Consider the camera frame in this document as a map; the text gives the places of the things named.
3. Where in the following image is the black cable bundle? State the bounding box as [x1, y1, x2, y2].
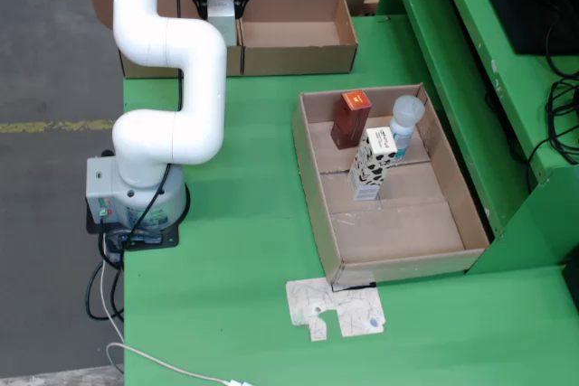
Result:
[527, 14, 579, 165]

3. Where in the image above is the thin white cable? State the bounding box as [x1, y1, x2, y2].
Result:
[100, 240, 232, 385]

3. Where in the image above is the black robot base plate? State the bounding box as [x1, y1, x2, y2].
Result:
[85, 204, 180, 252]

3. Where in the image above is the green metal shelf unit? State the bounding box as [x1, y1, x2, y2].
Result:
[375, 0, 579, 277]

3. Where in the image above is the white bottle teal label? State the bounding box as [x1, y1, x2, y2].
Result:
[389, 94, 426, 165]

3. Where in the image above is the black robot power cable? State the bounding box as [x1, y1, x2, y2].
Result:
[110, 0, 185, 278]

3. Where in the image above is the open cardboard box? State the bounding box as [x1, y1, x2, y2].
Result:
[235, 0, 367, 76]
[90, 0, 244, 80]

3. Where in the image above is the black looped floor cable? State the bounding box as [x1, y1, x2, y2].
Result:
[85, 261, 126, 322]

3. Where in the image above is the flattened patterned white carton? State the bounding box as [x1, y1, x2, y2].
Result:
[284, 277, 386, 343]

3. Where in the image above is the gray robot controller box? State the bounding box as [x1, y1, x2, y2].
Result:
[85, 155, 132, 227]

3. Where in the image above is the shallow cardboard tray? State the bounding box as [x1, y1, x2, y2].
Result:
[291, 82, 492, 287]

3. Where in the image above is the brown red carton box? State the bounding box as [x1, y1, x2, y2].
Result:
[329, 89, 373, 151]

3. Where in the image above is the cow print hand cream box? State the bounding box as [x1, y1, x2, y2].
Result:
[346, 127, 399, 202]

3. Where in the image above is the white d'Alba carton box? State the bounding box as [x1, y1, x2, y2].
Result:
[207, 0, 239, 47]

